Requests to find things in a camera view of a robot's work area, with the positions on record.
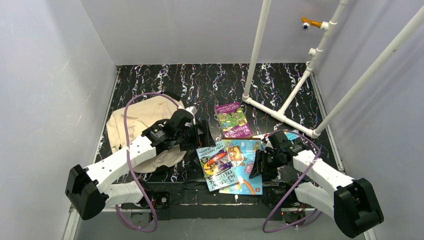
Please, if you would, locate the light blue cartoon notebook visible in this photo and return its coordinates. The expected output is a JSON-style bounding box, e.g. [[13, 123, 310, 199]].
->
[[219, 138, 263, 195]]

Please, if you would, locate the beige canvas student bag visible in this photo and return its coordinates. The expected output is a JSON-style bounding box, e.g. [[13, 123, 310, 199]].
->
[[106, 96, 187, 174]]

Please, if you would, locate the blue 143-storey treehouse book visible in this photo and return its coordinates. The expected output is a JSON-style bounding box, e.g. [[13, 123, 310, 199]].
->
[[196, 140, 239, 192]]

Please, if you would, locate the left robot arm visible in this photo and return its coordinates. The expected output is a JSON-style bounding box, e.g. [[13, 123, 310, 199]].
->
[[65, 109, 216, 220]]

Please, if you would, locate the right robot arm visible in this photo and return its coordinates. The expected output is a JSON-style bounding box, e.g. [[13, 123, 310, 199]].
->
[[250, 130, 385, 239]]

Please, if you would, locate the yellow crayon pack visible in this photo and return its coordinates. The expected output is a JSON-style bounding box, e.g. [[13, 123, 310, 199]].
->
[[283, 130, 302, 141]]

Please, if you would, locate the purple treehouse book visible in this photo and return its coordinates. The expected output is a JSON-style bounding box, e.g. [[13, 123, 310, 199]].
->
[[214, 102, 253, 138]]

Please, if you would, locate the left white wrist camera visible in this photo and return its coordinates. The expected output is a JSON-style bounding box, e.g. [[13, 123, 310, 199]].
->
[[185, 106, 198, 125]]

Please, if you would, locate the white pvc pipe frame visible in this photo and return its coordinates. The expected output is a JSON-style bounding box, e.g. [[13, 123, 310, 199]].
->
[[241, 0, 424, 139]]

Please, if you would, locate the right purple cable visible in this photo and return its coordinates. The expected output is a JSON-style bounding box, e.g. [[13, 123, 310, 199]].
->
[[261, 129, 324, 234]]

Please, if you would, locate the purple cable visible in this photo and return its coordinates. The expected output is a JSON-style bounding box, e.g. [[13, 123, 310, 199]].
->
[[261, 129, 324, 234], [114, 92, 186, 234]]

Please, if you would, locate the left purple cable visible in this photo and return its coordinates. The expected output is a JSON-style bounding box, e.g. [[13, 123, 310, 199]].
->
[[114, 92, 186, 234]]

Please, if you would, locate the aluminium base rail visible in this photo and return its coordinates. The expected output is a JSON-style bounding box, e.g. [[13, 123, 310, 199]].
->
[[71, 193, 380, 240]]

